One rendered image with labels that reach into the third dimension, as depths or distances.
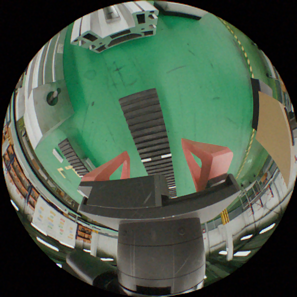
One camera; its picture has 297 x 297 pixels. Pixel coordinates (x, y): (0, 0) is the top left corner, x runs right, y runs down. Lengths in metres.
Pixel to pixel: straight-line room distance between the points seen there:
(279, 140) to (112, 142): 0.44
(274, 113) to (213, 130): 0.23
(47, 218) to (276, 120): 3.35
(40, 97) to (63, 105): 0.06
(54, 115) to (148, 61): 0.17
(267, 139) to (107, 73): 0.42
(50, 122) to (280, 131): 0.49
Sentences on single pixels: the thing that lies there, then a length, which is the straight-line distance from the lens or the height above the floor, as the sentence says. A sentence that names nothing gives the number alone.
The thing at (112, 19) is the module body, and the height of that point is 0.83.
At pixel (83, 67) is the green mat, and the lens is 0.21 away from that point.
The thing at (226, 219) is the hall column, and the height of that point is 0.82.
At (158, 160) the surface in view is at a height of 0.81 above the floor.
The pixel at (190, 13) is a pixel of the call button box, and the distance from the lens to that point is 0.26.
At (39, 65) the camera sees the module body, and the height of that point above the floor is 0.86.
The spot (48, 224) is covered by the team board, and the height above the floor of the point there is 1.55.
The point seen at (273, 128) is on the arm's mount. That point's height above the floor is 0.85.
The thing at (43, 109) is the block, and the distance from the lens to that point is 0.18.
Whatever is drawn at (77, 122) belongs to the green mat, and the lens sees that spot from 0.22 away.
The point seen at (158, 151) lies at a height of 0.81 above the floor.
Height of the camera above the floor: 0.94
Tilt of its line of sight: 55 degrees down
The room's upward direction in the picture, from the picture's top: 180 degrees clockwise
